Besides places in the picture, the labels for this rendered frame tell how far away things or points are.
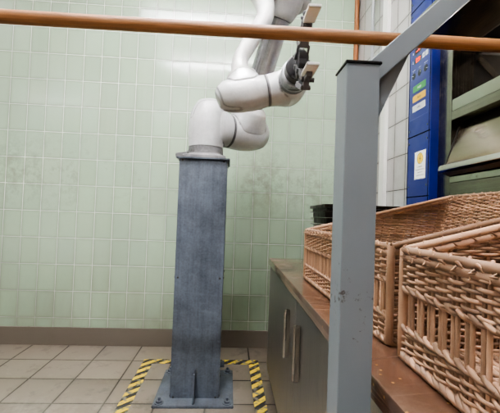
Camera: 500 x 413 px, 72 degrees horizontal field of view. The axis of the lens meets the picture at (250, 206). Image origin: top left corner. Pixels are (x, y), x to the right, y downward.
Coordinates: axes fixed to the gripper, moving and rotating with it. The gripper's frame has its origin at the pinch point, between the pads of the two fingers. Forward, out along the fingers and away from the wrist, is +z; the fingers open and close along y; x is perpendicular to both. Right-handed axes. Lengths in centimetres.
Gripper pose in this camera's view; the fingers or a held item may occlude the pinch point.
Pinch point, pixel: (313, 36)
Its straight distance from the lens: 90.8
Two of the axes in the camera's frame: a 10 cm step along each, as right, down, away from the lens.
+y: -0.4, 10.0, -0.2
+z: 0.6, -0.2, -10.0
